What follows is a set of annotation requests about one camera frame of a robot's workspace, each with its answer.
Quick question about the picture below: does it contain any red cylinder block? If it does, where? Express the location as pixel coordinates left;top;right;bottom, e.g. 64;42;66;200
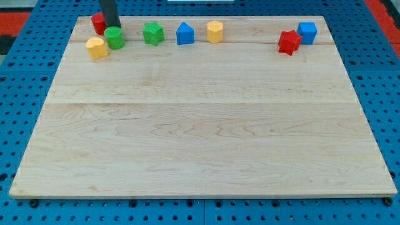
91;12;106;36

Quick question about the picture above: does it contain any light wooden board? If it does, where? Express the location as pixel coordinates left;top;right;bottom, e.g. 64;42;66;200
9;16;397;199

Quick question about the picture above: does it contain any blue house-shaped block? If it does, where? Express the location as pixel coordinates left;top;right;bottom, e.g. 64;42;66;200
176;22;194;45

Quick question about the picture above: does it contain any yellow hexagon block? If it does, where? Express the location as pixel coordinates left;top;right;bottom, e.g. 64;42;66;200
207;21;224;44

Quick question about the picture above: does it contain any green star block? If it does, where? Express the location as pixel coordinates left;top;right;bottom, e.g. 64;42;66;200
142;21;165;46

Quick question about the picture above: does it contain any red star block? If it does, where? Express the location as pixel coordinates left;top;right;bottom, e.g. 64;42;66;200
278;30;303;56

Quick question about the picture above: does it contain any green cylinder block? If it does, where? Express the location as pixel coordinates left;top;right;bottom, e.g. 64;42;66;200
104;26;125;50

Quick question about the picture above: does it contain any yellow heart block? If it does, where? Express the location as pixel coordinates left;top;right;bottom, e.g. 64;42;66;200
86;37;109;60

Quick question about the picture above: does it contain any blue cube block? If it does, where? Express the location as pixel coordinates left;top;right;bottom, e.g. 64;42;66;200
297;22;318;44

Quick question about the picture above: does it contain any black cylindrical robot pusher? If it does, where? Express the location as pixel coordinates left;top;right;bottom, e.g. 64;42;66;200
99;0;121;28

